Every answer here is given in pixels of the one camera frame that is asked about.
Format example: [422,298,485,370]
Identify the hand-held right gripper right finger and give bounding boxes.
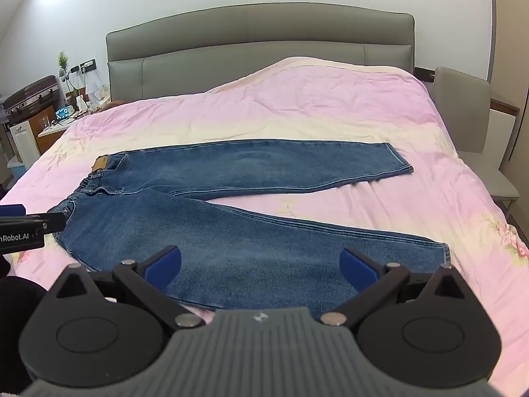
[319,247,477,332]

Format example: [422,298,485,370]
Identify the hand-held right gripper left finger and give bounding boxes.
[50,245,206,332]

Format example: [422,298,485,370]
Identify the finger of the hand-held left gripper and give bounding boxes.
[25,212,67,233]

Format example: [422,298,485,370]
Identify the blue denim pants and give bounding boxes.
[47,141,451,311]

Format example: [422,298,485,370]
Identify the light blue bin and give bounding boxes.
[8,155,28,181]

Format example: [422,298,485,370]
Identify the white appliance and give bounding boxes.
[9,121,42,171]

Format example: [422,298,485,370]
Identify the wooden nightstand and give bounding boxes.
[35,105,83,154]

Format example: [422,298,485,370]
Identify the dark brown suitcase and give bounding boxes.
[3,75,59,117]

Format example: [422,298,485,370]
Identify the grey chair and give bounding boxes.
[431,66,520,212]

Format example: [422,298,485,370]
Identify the wooden desk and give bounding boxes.
[489,97,521,113]

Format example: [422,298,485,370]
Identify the grey padded headboard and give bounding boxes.
[105,12,416,104]

